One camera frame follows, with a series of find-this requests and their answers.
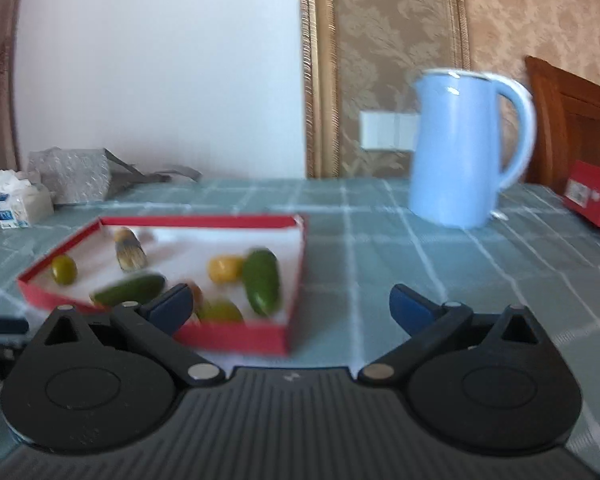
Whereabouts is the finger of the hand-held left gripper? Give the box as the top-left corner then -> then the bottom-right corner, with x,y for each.
0,312 -> 30,336

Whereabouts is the small green cucumber piece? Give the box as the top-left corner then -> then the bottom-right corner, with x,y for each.
89,273 -> 166,308

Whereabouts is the large green cucumber piece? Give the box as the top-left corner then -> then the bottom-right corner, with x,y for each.
242,248 -> 282,317

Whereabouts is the small green lime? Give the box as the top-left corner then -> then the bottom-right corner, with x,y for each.
50,254 -> 79,286

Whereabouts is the grey sugarcane piece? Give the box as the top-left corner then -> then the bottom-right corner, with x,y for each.
113,227 -> 149,272

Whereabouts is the white wall switch panel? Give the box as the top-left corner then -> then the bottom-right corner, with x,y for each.
359,111 -> 421,151

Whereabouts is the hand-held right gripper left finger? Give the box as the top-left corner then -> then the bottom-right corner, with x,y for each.
27,283 -> 226,388

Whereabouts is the wooden chair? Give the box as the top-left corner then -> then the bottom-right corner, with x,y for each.
523,55 -> 600,196

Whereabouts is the yellow-green round fruit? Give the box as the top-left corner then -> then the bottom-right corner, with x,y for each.
195,298 -> 245,325

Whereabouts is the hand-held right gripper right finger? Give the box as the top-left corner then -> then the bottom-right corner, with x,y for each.
358,283 -> 552,386

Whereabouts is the tissue pack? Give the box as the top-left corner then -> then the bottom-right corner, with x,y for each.
0,159 -> 55,230

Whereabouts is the red shallow cardboard box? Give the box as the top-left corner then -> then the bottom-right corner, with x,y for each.
17,213 -> 309,357

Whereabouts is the light blue kettle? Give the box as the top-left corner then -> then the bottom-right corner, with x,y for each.
408,68 -> 538,229

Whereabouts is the grey patterned gift bag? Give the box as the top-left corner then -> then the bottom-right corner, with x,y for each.
27,147 -> 203,205

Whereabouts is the yellow mango piece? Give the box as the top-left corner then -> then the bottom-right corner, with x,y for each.
208,255 -> 246,284

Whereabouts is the red box with label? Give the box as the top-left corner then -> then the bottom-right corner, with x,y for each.
562,159 -> 600,239

